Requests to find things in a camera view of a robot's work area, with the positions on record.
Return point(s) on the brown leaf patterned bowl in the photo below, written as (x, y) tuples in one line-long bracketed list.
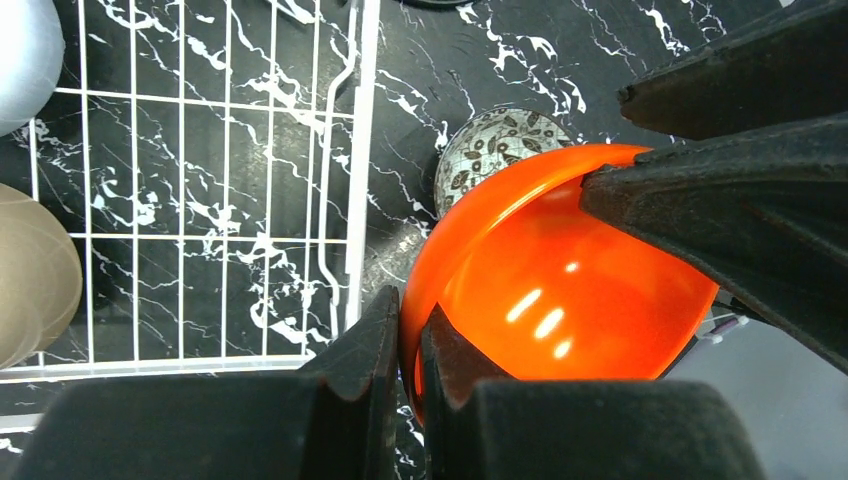
[(489, 143)]

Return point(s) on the glossy orange bowl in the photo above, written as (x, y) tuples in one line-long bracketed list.
[(546, 291)]

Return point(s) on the white ribbed bowl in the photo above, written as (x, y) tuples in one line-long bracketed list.
[(32, 51)]

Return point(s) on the white wire dish rack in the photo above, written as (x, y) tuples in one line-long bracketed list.
[(208, 160)]

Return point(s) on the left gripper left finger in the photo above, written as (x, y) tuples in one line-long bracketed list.
[(332, 418)]

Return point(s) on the floral beige bowl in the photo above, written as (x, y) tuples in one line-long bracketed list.
[(41, 277)]

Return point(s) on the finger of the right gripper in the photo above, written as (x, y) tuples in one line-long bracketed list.
[(762, 213), (788, 66)]

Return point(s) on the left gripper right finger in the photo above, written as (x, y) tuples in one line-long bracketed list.
[(482, 423)]

